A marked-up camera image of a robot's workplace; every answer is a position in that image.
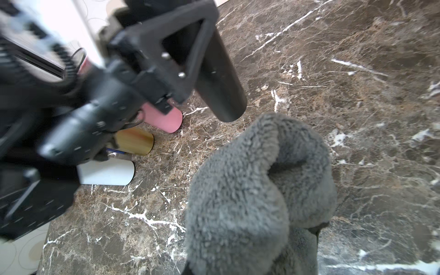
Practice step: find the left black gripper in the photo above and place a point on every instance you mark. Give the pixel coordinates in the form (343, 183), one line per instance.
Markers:
(136, 32)

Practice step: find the black thermos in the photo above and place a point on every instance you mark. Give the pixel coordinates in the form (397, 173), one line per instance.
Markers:
(218, 84)

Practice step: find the grey wiping cloth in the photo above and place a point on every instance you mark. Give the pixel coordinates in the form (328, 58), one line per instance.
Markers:
(258, 204)

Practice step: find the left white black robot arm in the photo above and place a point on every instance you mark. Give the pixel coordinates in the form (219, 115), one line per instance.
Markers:
(35, 190)

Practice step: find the pink thermos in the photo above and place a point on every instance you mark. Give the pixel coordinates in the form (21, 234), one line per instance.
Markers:
(161, 118)

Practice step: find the gold thermos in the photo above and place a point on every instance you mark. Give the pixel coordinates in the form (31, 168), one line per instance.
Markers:
(133, 141)

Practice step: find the blue thermos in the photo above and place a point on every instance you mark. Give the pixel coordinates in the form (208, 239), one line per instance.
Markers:
(114, 151)

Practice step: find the white thermos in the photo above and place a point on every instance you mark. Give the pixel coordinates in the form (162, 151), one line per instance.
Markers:
(112, 172)

